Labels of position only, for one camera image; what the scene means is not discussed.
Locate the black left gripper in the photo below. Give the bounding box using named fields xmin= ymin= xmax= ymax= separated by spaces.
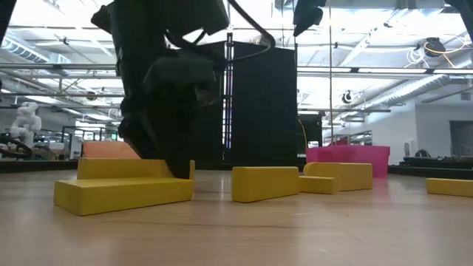
xmin=90 ymin=0 xmax=230 ymax=180

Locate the yellow wooden block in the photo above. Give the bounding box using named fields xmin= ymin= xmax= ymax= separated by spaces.
xmin=425 ymin=177 xmax=473 ymax=199
xmin=76 ymin=157 xmax=163 ymax=181
xmin=231 ymin=166 xmax=300 ymax=204
xmin=303 ymin=162 xmax=374 ymax=193
xmin=53 ymin=176 xmax=195 ymax=217
xmin=297 ymin=175 xmax=338 ymax=196

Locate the orange plastic bin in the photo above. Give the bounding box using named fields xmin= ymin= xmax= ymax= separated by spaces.
xmin=81 ymin=141 xmax=141 ymax=160

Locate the black background rack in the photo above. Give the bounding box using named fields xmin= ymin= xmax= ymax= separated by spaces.
xmin=61 ymin=125 xmax=123 ymax=160

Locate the thin vertical pole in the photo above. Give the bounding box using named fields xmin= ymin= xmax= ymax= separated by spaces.
xmin=328 ymin=27 xmax=333 ymax=147

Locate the black room divider screen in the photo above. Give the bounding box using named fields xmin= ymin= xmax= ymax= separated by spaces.
xmin=190 ymin=32 xmax=299 ymax=171

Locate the black background cabinet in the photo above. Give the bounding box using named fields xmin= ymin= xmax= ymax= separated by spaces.
xmin=297 ymin=113 xmax=323 ymax=160

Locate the white humanoid figure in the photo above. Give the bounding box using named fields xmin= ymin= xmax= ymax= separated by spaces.
xmin=9 ymin=101 xmax=43 ymax=149

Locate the red plastic bin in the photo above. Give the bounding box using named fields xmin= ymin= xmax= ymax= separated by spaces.
xmin=305 ymin=145 xmax=391 ymax=180

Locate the dark doorway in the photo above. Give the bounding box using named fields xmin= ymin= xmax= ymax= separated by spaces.
xmin=449 ymin=120 xmax=473 ymax=158

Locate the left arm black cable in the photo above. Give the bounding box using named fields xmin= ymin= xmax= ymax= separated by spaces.
xmin=221 ymin=0 xmax=277 ymax=63

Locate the silver ventilation duct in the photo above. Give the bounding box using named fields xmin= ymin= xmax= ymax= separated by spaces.
xmin=364 ymin=55 xmax=473 ymax=110

